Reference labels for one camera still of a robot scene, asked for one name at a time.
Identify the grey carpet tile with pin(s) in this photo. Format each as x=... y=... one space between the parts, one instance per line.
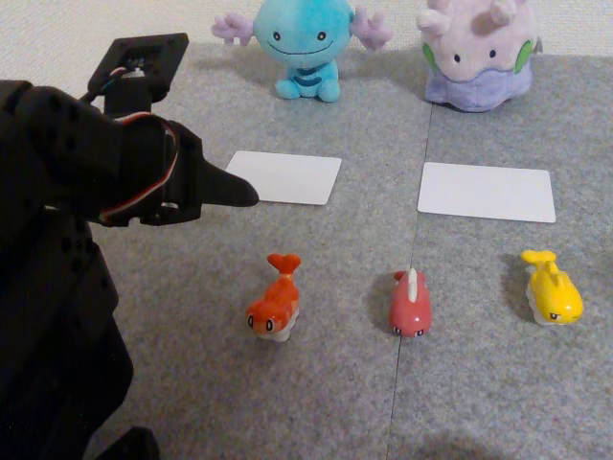
x=311 y=393
x=503 y=383

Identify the yellow egg sushi toy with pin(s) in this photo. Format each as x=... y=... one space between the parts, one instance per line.
x=555 y=292

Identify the white rectangular card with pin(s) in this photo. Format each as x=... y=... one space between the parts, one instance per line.
x=292 y=177
x=486 y=191

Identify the purple Goomy plush toy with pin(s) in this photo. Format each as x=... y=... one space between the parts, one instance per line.
x=479 y=62

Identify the orange shrimp sushi toy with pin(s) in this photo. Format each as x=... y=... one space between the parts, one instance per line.
x=275 y=306

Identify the pink tuna sushi toy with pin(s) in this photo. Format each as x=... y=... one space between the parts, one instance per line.
x=409 y=309

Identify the blue Wooper plush toy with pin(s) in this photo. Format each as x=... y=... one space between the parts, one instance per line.
x=301 y=43

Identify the black camera box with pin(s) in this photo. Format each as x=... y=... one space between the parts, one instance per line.
x=163 y=52

